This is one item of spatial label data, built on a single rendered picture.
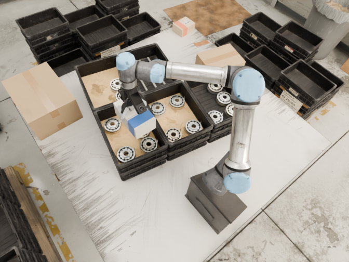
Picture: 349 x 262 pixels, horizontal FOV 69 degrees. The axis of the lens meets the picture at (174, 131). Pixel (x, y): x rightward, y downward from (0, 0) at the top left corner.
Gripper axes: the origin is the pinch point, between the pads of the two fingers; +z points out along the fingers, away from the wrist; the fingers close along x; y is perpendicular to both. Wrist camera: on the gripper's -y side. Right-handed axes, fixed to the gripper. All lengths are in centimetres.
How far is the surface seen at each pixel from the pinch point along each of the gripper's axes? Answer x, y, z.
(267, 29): -211, 57, 72
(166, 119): -23.2, 2.1, 27.7
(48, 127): 38, 43, 32
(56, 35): -10, 158, 58
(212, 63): -79, 21, 25
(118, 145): 10.9, 4.2, 27.6
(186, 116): -35.0, -3.4, 27.7
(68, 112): 23, 43, 28
